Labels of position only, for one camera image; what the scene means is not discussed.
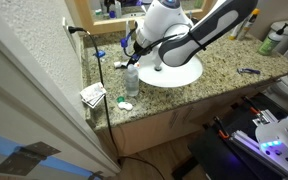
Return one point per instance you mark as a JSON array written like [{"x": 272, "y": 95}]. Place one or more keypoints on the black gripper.
[{"x": 138, "y": 52}]

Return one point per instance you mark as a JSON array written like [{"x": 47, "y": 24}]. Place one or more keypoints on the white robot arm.
[{"x": 178, "y": 38}]

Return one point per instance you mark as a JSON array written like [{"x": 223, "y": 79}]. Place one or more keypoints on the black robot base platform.
[{"x": 249, "y": 144}]

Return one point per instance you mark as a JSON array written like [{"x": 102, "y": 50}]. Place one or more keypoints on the white sink basin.
[{"x": 169, "y": 77}]

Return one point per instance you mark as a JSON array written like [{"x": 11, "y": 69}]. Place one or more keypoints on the white blue tube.
[{"x": 235, "y": 31}]

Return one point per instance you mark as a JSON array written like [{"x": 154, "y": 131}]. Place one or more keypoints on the white bottle blue cap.
[{"x": 124, "y": 45}]

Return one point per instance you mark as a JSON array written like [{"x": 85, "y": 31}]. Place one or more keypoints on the clear spray bottle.
[{"x": 132, "y": 81}]

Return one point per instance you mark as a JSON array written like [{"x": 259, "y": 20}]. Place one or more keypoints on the small blue object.
[{"x": 99, "y": 54}]

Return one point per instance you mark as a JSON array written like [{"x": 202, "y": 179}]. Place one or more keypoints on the white contact lens case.
[{"x": 122, "y": 104}]

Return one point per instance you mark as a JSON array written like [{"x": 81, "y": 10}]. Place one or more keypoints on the wood framed mirror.
[{"x": 87, "y": 21}]

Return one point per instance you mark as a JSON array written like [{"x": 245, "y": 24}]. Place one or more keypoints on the white paper packets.
[{"x": 93, "y": 94}]

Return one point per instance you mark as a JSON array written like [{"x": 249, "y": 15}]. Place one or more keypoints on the wooden vanity cabinet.
[{"x": 150, "y": 131}]

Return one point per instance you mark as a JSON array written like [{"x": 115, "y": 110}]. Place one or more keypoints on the blue razor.
[{"x": 247, "y": 70}]

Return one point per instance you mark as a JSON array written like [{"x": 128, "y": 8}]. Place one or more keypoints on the orange cap spray can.
[{"x": 248, "y": 23}]

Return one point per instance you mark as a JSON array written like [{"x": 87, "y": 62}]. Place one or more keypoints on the white door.
[{"x": 33, "y": 113}]

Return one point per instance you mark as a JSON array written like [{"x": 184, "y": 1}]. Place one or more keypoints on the green soap pump bottle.
[{"x": 271, "y": 41}]

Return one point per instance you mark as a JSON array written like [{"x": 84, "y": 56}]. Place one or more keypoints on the metal door hinge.
[{"x": 25, "y": 158}]

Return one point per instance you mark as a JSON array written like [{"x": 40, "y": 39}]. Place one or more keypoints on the white wall outlet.
[{"x": 68, "y": 34}]

